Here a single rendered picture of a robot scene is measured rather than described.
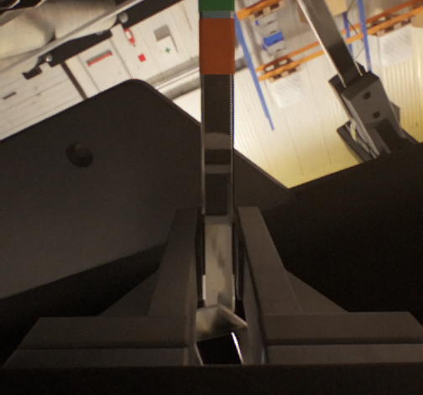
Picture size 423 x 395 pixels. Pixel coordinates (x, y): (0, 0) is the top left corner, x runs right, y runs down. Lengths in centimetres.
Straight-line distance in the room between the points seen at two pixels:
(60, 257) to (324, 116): 1022
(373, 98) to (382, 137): 4
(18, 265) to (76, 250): 5
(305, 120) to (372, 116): 995
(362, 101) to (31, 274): 30
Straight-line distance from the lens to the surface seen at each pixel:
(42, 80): 1054
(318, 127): 1045
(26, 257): 28
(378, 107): 28
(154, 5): 110
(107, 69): 973
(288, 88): 822
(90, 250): 25
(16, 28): 55
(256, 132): 1002
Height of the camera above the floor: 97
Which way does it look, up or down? 29 degrees up
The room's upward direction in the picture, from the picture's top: 153 degrees clockwise
